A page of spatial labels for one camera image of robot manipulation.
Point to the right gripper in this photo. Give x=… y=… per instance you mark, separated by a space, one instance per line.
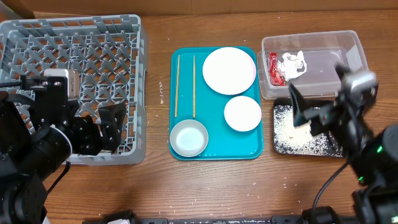
x=319 y=112

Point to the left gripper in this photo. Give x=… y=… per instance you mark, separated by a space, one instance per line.
x=90 y=145

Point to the white tissue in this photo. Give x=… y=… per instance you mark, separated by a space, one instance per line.
x=292 y=66

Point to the red snack wrapper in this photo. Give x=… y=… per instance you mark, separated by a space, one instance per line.
x=276 y=78

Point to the rice pile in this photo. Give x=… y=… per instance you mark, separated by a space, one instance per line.
x=295 y=137

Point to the grey metal bowl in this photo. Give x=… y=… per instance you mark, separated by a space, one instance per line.
x=189 y=138

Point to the wooden chopstick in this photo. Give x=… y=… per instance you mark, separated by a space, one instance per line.
x=194 y=86
x=177 y=86

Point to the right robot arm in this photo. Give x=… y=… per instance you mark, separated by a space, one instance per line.
x=372 y=157

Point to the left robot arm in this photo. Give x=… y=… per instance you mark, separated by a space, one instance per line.
x=38 y=135

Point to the clear plastic waste bin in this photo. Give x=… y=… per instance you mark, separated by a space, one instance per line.
x=322 y=51

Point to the grey plastic dishwasher rack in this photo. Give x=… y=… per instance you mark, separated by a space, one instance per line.
x=109 y=53

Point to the black plastic tray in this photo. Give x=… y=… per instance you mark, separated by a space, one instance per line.
x=280 y=149

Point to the teal plastic serving tray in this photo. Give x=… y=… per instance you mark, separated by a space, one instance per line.
x=224 y=142

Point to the large white round plate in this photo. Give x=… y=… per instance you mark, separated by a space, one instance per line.
x=229 y=71

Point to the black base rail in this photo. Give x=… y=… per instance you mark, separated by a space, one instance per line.
x=128 y=216

